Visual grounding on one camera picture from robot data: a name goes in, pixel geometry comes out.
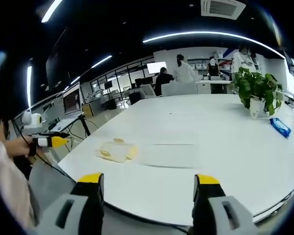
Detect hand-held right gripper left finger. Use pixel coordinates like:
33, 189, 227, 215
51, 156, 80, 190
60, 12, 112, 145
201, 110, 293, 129
35, 172, 105, 235

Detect cardboard box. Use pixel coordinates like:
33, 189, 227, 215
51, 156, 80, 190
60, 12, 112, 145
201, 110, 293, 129
81, 102, 96, 118

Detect green potted plant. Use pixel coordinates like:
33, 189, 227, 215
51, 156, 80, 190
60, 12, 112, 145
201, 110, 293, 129
231, 66, 284, 120

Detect ceiling air vent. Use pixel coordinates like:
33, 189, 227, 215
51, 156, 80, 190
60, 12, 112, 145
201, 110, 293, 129
200, 0, 247, 21

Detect ceiling light strip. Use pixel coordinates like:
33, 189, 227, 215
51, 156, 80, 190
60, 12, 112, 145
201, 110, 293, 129
26, 65, 33, 108
91, 54, 113, 70
41, 0, 65, 24

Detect white lit monitor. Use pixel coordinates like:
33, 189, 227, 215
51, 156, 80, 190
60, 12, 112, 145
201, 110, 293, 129
146, 62, 167, 75

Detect blue wipes packet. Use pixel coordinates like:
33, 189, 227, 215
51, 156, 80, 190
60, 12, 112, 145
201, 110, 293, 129
269, 117, 292, 139

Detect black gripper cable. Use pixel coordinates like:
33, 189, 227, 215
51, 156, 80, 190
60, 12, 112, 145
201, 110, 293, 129
13, 118, 77, 183

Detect large display screen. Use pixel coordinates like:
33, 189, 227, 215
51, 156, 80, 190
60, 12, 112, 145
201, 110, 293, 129
62, 82, 83, 116

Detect white cabinet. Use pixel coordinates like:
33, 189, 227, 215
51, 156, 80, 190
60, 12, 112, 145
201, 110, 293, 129
196, 80, 233, 95

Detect dark computer monitor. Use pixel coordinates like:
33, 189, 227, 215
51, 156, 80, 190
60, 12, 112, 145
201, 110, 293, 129
134, 76, 154, 88

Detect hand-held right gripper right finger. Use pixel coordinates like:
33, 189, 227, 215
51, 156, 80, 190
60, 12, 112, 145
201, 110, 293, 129
192, 173, 261, 235

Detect person's left hand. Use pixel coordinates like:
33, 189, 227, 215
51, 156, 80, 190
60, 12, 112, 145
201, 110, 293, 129
5, 136, 34, 158

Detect white side desk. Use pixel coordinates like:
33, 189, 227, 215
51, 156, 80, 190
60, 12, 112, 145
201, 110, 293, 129
48, 114, 85, 132

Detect long curved ceiling light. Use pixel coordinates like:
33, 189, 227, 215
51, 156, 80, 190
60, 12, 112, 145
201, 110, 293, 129
142, 31, 286, 60

